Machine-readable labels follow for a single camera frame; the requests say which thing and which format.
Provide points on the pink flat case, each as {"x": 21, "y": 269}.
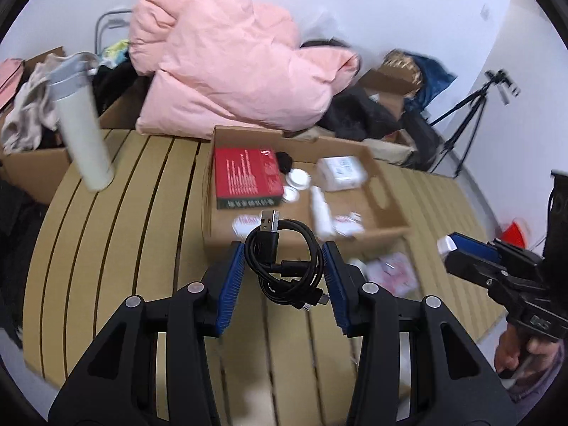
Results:
{"x": 395, "y": 273}

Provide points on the pink down jacket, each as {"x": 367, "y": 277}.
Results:
{"x": 230, "y": 62}

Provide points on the red box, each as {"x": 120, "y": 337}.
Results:
{"x": 246, "y": 173}

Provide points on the black garment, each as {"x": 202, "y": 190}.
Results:
{"x": 115, "y": 84}

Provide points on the beige clothes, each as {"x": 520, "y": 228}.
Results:
{"x": 26, "y": 111}

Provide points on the white spray bottle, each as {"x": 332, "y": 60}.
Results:
{"x": 320, "y": 213}

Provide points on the yellow green cloth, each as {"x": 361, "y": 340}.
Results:
{"x": 117, "y": 51}

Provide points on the open cardboard box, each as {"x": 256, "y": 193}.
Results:
{"x": 386, "y": 80}

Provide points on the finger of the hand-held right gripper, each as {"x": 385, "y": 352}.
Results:
{"x": 475, "y": 246}
{"x": 475, "y": 270}

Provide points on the person's right forearm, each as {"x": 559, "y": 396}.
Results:
{"x": 546, "y": 379}

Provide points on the shallow cardboard tray box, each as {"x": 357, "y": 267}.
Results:
{"x": 297, "y": 217}

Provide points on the person's right hand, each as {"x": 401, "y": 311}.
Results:
{"x": 508, "y": 355}

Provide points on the white pink label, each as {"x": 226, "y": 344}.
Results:
{"x": 246, "y": 226}
{"x": 348, "y": 225}

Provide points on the black tripod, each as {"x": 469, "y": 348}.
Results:
{"x": 466, "y": 124}

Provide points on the grey metal frame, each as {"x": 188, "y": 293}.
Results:
{"x": 98, "y": 31}

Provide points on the white thermos bottle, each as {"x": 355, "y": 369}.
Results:
{"x": 82, "y": 133}

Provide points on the black suitcase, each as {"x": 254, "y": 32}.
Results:
{"x": 421, "y": 137}

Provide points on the white wipes packet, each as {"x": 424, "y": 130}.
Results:
{"x": 341, "y": 173}

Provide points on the red object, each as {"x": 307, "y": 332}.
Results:
{"x": 514, "y": 233}

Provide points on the blue bag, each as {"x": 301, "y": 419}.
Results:
{"x": 432, "y": 80}

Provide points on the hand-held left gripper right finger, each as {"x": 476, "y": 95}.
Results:
{"x": 335, "y": 288}

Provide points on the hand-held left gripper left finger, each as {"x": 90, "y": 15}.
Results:
{"x": 228, "y": 293}

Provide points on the pink bag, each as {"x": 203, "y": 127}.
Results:
{"x": 9, "y": 80}

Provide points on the black jacket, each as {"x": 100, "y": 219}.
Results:
{"x": 359, "y": 115}

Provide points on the black hair scrunchie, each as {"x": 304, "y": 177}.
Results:
{"x": 284, "y": 162}

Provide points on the white wall socket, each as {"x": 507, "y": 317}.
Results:
{"x": 485, "y": 12}

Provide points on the cardboard box with clothes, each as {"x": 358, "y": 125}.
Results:
{"x": 40, "y": 168}

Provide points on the large white jar lid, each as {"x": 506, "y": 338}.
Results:
{"x": 298, "y": 179}

